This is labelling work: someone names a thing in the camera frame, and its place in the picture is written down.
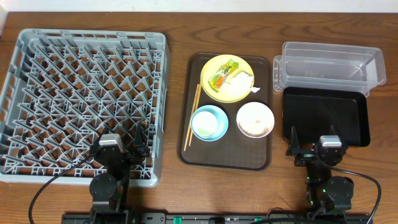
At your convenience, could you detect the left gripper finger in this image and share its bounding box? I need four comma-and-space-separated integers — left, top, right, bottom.
98, 127, 109, 145
134, 123, 147, 150

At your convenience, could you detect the white pink bowl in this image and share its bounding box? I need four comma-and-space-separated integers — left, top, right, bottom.
236, 102, 275, 138

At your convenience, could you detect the white small cup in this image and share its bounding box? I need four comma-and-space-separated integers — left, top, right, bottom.
193, 111, 218, 138

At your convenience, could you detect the white paper napkin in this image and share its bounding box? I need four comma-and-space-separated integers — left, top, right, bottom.
223, 72, 260, 98

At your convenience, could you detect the green orange snack wrapper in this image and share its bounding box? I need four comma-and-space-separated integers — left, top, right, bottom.
208, 59, 239, 92

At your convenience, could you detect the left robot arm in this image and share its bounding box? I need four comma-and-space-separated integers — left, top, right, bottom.
87, 124, 149, 224

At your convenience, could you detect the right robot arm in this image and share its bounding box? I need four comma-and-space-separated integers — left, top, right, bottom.
285, 126, 354, 220

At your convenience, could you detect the black plastic waste tray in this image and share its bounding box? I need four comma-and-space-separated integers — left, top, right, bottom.
282, 87, 371, 147

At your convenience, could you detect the clear plastic waste bin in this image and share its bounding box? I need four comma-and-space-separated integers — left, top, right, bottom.
272, 42, 386, 96

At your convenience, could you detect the grey plastic dish rack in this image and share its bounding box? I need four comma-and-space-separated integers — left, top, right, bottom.
1, 29, 170, 188

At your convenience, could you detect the dark brown serving tray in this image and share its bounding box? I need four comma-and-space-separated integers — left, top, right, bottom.
177, 53, 272, 170

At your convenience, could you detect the light blue saucer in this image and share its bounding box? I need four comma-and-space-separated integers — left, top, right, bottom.
193, 105, 229, 141

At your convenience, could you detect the left wooden chopstick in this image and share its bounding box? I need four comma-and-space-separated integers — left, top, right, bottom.
183, 83, 201, 151

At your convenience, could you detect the wooden chopstick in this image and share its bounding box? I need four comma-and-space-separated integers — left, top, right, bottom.
188, 84, 202, 146
183, 83, 201, 151

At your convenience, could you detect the right wooden chopstick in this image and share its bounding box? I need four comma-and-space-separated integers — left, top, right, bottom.
188, 84, 202, 146

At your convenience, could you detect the yellow round plate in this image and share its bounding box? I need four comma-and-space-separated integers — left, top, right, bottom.
200, 54, 254, 103

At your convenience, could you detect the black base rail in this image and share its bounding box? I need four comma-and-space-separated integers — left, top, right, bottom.
61, 211, 369, 224

